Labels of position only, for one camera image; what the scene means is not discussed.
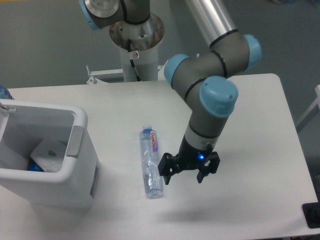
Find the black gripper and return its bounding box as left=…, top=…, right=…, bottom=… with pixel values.
left=158, top=136, right=220, bottom=185

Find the clear plastic water bottle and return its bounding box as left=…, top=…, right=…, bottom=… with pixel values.
left=139, top=124, right=164, bottom=199

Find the white paper trash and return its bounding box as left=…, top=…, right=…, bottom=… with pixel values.
left=30, top=138, right=67, bottom=173

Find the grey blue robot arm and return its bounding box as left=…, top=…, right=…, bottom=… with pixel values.
left=79, top=0, right=262, bottom=184

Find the white plastic trash can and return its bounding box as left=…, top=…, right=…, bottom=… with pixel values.
left=0, top=99, right=100, bottom=208

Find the black clamp at table edge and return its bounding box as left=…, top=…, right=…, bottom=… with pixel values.
left=302, top=202, right=320, bottom=229

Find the blue yellow carton in bin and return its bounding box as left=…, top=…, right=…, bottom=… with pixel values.
left=27, top=159, right=44, bottom=172

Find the blue patterned object at left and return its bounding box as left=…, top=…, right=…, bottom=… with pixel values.
left=0, top=85, right=14, bottom=100

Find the white metal base frame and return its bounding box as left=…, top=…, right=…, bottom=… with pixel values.
left=85, top=64, right=168, bottom=85

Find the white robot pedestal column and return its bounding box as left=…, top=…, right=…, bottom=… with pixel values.
left=109, top=13, right=165, bottom=82

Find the white frame at right edge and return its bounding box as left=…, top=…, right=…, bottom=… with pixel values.
left=295, top=84, right=320, bottom=133

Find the black cable on pedestal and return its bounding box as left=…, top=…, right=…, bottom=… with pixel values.
left=126, top=38, right=141, bottom=82

